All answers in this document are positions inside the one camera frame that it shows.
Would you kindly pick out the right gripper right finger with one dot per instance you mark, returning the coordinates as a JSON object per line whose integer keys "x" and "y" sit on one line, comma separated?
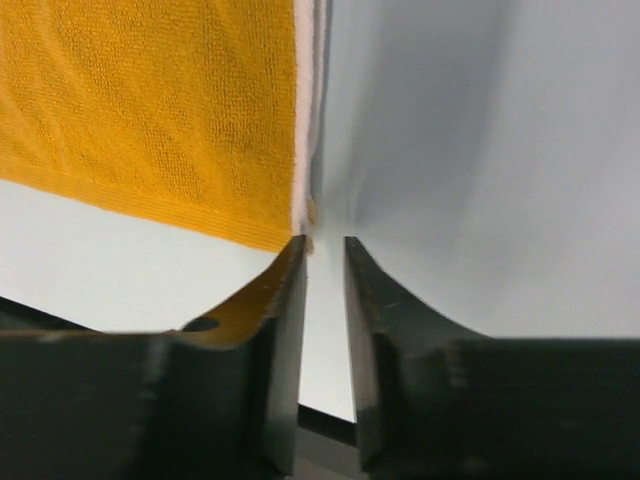
{"x": 436, "y": 400}

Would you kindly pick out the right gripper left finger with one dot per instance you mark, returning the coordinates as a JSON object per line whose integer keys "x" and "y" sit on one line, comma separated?
{"x": 217, "y": 399}

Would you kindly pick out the yellow brown bear towel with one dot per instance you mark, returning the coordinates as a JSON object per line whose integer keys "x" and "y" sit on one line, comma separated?
{"x": 202, "y": 115}

